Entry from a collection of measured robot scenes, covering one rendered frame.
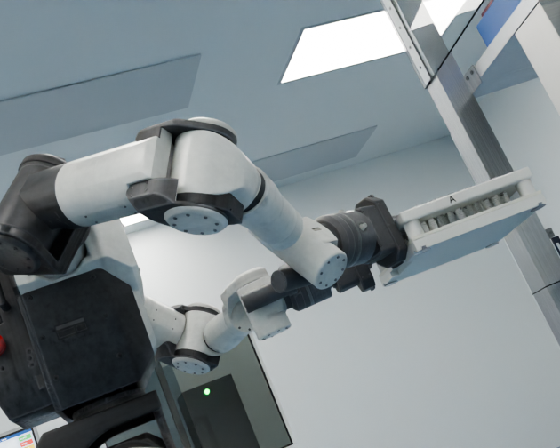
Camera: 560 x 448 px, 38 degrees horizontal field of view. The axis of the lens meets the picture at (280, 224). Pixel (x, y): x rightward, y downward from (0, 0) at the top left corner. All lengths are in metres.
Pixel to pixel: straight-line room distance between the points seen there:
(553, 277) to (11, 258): 1.05
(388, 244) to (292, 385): 5.25
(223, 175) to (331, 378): 5.68
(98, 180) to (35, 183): 0.12
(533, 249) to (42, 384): 0.99
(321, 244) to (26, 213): 0.41
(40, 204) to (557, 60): 0.93
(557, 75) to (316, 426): 5.20
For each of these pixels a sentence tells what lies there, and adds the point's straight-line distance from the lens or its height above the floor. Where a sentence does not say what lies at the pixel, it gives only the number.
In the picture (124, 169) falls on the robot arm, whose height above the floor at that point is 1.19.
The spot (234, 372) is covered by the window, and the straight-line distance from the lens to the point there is 6.54.
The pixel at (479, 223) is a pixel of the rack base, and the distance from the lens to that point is 1.36.
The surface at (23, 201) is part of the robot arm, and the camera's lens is 1.13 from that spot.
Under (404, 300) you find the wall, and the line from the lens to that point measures 6.99.
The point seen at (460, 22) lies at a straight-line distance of 1.65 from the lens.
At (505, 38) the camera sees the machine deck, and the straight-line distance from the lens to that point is 1.66.
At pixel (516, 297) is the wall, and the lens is 7.47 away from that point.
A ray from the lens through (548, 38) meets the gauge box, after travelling 1.56.
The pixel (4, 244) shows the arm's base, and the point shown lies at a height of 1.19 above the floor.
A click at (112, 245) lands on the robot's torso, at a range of 1.25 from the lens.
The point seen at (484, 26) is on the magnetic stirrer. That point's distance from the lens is 1.76.
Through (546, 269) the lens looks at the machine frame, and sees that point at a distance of 1.70.
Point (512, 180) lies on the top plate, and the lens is 1.40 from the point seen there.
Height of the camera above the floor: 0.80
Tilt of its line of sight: 15 degrees up
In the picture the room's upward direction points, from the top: 23 degrees counter-clockwise
